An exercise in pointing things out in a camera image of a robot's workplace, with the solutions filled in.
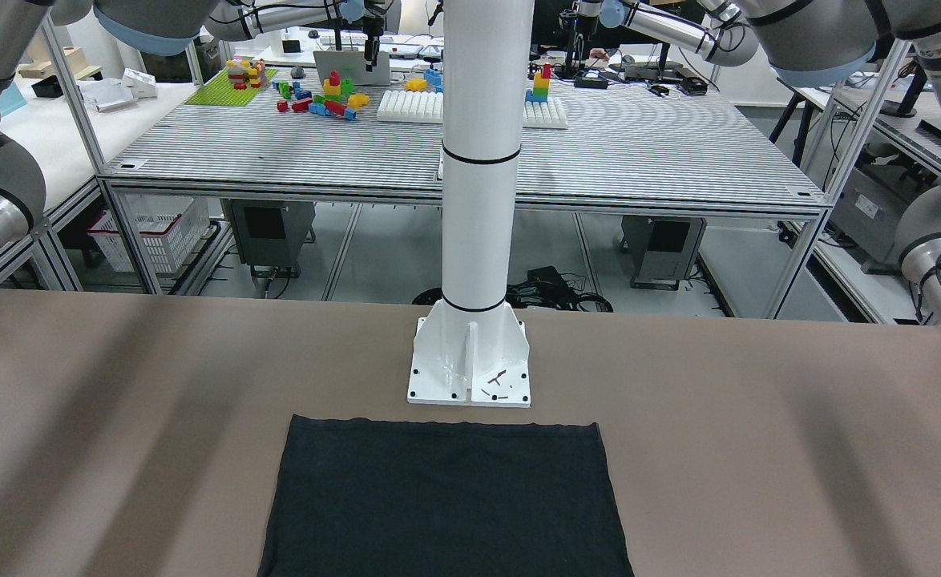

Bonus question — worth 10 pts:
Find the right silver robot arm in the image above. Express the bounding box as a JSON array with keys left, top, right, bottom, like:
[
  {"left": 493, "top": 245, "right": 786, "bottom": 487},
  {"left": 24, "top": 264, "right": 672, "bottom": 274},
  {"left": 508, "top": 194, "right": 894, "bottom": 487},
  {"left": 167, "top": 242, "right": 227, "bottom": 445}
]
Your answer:
[{"left": 0, "top": 1, "right": 216, "bottom": 252}]

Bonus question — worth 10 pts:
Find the black t-shirt with logo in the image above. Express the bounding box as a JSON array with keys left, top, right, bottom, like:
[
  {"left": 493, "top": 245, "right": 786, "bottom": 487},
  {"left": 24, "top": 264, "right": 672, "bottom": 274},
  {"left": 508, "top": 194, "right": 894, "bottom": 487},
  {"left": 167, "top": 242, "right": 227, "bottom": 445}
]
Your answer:
[{"left": 257, "top": 415, "right": 634, "bottom": 576}]

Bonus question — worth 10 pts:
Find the striped grey work table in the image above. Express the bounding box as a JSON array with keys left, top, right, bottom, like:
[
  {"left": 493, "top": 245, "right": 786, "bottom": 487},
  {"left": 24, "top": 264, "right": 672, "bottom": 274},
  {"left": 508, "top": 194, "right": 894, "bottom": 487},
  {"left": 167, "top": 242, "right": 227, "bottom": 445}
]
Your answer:
[{"left": 101, "top": 82, "right": 832, "bottom": 318}]

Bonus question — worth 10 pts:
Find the white plastic basket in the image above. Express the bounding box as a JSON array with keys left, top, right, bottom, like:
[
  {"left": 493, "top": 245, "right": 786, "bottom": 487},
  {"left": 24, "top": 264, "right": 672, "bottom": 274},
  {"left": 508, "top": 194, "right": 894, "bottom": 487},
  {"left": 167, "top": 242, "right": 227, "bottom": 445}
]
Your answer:
[{"left": 87, "top": 195, "right": 210, "bottom": 275}]

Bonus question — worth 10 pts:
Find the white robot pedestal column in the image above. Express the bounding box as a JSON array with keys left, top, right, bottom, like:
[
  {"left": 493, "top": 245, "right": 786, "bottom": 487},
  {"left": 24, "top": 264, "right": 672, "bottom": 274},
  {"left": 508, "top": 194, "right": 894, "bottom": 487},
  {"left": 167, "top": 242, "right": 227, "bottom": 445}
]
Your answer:
[{"left": 406, "top": 1, "right": 534, "bottom": 408}]

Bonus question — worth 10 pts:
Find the black cable bundle on floor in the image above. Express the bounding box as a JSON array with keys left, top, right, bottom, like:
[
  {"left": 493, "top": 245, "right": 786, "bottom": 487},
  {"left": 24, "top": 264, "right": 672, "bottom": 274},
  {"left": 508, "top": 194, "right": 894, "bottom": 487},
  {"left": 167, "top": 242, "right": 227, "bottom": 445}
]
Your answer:
[{"left": 414, "top": 266, "right": 614, "bottom": 313}]

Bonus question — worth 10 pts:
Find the white lego baseplate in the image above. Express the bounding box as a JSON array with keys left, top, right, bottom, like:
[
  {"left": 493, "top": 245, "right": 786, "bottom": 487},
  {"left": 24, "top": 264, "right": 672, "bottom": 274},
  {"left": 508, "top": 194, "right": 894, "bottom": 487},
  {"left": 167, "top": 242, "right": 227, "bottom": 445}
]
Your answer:
[{"left": 376, "top": 91, "right": 569, "bottom": 129}]

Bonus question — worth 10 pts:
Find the green lego baseplate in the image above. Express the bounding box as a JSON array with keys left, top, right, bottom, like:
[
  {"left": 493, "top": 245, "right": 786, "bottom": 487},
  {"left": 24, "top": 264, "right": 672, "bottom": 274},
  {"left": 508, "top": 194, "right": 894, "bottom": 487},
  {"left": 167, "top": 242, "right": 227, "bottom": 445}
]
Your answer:
[{"left": 184, "top": 69, "right": 277, "bottom": 108}]

